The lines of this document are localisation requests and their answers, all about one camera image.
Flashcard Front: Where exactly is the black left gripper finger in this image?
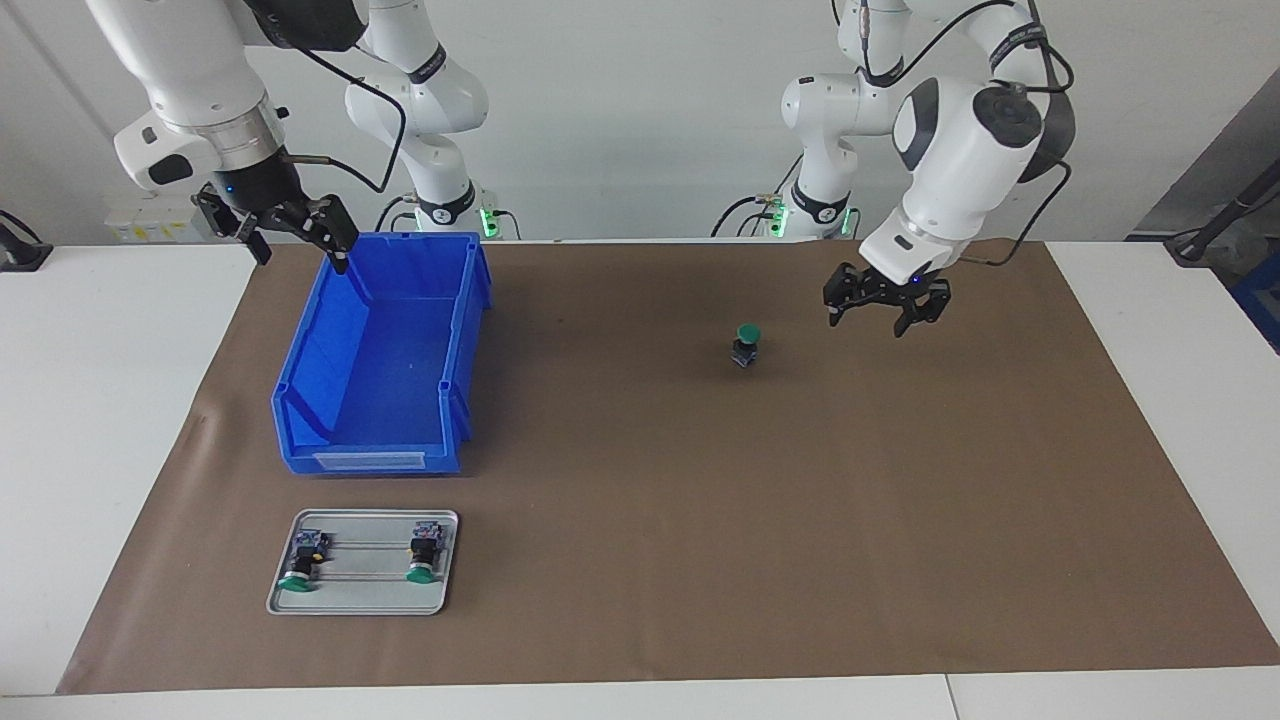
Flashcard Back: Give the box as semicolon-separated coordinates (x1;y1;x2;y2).
893;278;953;339
823;263;873;328

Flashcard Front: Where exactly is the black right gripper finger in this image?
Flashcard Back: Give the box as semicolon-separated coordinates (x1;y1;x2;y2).
290;195;360;275
195;185;273;267

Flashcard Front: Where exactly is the white socket box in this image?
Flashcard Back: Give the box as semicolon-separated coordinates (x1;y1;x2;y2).
105;195;216;244

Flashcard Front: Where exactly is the blue plastic storage bin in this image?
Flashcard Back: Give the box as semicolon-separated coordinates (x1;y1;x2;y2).
272;232;493;476

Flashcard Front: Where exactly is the black table clamp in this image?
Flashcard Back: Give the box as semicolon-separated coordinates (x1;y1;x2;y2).
0;210;54;273

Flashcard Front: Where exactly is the brown paper table mat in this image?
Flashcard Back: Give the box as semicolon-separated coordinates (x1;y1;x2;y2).
55;238;1280;696

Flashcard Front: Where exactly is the black stand pole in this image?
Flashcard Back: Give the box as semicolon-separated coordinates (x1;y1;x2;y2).
1165;160;1280;267

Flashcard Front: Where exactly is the blue crate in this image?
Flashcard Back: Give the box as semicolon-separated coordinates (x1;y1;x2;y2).
1230;255;1280;353

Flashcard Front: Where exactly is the grey metal tray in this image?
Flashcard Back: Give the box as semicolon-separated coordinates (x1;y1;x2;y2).
265;508;460;616

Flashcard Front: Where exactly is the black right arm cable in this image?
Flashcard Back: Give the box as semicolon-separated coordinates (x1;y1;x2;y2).
280;45;409;194

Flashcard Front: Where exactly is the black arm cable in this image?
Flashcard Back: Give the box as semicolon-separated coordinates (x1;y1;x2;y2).
280;45;409;194
835;0;1079;266

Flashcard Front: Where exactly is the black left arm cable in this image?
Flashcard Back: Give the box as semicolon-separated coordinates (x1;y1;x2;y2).
835;0;1079;266

